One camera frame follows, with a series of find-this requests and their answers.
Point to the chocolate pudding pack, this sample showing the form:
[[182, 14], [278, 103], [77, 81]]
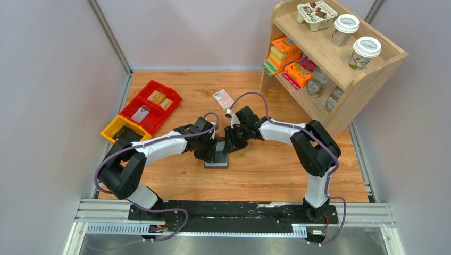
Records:
[[318, 15]]

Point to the dark credit card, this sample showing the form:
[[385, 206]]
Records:
[[129, 135]]

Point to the yellow plastic bin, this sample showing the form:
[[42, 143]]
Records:
[[121, 127]]

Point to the orange snack box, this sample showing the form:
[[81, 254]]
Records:
[[299, 73]]

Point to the glass jar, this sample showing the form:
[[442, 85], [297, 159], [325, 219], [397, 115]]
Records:
[[333, 98], [317, 83]]

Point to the right glass jar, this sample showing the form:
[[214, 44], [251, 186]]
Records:
[[333, 98]]

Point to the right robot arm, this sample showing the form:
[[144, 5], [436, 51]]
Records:
[[318, 153]]

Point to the playing card box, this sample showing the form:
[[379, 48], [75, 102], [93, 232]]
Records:
[[224, 100]]

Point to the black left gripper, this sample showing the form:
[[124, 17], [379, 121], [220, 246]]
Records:
[[209, 156]]

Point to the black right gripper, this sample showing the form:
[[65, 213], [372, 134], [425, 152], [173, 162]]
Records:
[[231, 144]]

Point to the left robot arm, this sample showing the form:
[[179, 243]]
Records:
[[122, 168]]

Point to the red plastic bin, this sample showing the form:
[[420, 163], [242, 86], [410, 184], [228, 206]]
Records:
[[166, 98], [144, 113]]

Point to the near paper coffee cup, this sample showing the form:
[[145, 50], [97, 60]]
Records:
[[364, 50]]

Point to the far red plastic bin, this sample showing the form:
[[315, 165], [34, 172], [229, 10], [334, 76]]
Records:
[[166, 98]]

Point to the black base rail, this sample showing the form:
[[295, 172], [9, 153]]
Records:
[[232, 216]]

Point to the near red plastic bin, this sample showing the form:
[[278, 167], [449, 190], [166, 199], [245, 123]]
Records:
[[144, 113]]

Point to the left glass jar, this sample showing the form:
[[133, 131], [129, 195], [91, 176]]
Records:
[[317, 83]]

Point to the stacked sponge pack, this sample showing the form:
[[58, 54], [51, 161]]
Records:
[[283, 52]]

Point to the brown leather card holder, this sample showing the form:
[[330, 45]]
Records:
[[220, 159]]

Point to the paper coffee cup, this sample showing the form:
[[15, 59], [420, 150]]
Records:
[[345, 25], [364, 50]]

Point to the far paper coffee cup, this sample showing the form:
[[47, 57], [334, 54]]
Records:
[[345, 25]]

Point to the wooden shelf unit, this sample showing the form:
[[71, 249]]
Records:
[[359, 86]]

